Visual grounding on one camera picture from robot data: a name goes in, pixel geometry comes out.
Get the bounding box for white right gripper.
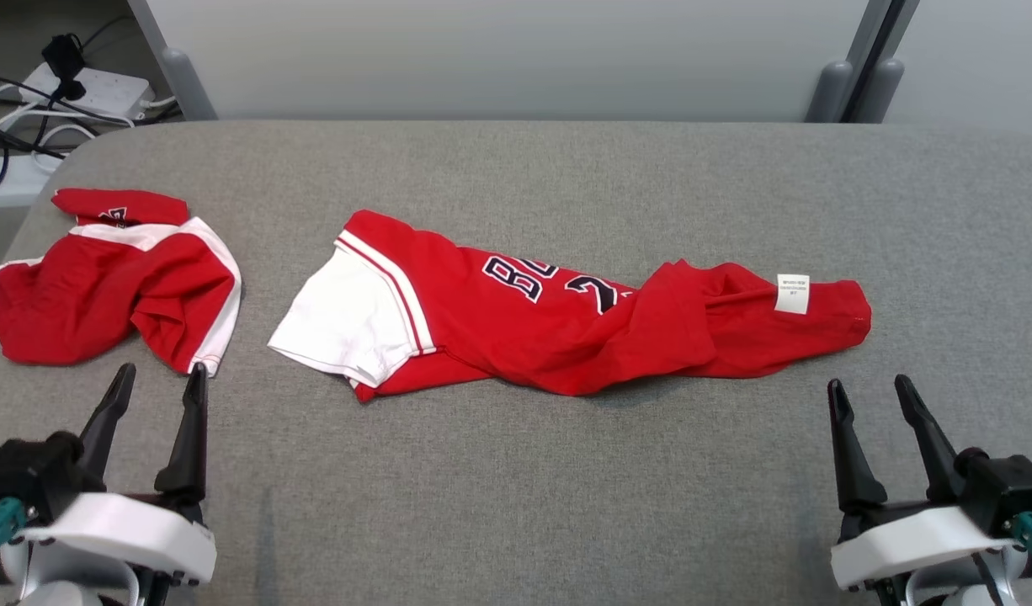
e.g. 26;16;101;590
827;375;1032;606

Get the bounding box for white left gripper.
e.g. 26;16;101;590
1;363;218;606

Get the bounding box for red shorts white stripes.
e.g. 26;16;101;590
0;188;243;377

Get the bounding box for red jersey shirt white sleeves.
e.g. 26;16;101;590
268;209;872;403

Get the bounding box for white flat box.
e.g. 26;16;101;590
0;154;56;208

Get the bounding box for white power strip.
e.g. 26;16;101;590
19;63;155;120

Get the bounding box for black plug adapter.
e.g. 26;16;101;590
42;34;88;102

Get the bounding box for black cable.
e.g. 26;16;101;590
0;114;67;161
0;72;138;129

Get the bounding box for grey partition post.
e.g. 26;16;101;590
859;0;925;124
806;0;891;124
127;0;219;121

